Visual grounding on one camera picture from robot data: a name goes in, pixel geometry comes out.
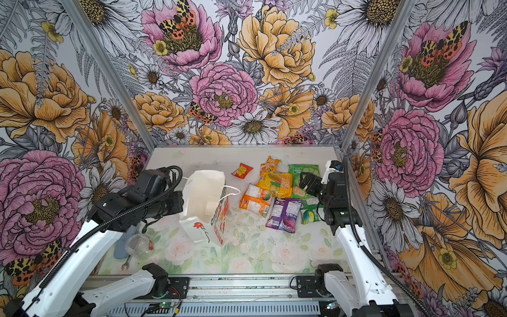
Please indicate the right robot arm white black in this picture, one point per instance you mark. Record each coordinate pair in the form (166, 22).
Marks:
(368, 291)

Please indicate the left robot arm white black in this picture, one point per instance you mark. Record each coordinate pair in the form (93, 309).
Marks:
(153, 197)

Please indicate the small orange snack packet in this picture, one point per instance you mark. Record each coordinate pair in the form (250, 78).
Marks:
(271, 165)

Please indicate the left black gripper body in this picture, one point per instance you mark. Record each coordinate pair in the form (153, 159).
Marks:
(166, 206)

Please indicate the orange white snack bag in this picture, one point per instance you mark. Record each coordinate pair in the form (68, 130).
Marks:
(256, 200)

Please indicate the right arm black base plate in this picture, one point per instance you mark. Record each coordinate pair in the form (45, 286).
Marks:
(306, 287)

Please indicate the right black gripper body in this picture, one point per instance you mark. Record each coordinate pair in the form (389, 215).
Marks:
(316, 188)

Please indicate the small red snack packet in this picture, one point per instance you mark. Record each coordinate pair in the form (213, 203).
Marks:
(242, 171)

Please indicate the clear plastic cup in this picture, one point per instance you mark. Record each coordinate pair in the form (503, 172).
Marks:
(140, 246)

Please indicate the aluminium frame rail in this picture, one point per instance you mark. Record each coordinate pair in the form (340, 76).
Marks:
(240, 287)

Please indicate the white paper gift bag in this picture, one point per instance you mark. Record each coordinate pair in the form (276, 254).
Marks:
(206, 205)

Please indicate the yellow mango snack bag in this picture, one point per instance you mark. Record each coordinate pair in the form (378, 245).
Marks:
(279, 184)

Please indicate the purple snack bag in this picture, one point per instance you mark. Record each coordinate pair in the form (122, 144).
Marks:
(284, 213)

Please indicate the white ventilated cable duct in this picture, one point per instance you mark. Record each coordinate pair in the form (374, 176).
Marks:
(252, 308)

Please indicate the green circuit board left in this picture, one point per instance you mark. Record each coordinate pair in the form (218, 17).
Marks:
(162, 305)

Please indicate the green rainbow candy bag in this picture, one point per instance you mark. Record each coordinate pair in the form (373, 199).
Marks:
(310, 211)

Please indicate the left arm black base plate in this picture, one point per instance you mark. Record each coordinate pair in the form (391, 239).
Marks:
(174, 287)

